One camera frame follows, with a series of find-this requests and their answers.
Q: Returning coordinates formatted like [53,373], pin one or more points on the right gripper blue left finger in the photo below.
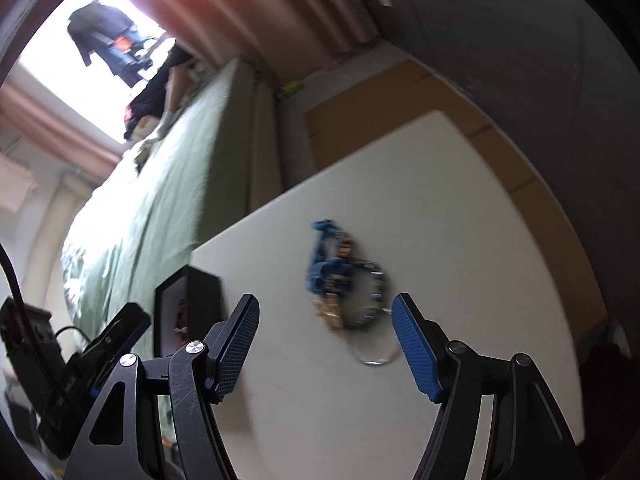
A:
[228,343]

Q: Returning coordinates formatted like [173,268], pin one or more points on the pink curtain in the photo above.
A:
[54,135]
[287,39]

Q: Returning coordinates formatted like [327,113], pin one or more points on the pink curtain left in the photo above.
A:
[54,135]

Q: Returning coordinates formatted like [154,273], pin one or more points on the brown cardboard floor mat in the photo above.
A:
[497,243]

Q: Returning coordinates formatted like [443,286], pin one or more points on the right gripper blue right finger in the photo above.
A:
[424,345]

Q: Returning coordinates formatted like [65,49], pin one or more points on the hanging dark clothes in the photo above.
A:
[109,33]

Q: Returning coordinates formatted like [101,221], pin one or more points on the pink curtain right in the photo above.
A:
[287,39]

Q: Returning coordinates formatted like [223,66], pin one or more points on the green toy on floor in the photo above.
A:
[291,88]

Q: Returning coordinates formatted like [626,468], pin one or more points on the black jewelry box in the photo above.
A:
[186,306]

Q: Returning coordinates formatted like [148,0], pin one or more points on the beige towel on air conditioner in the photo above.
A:
[16,182]

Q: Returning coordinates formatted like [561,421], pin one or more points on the bed with green blanket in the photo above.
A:
[218,163]

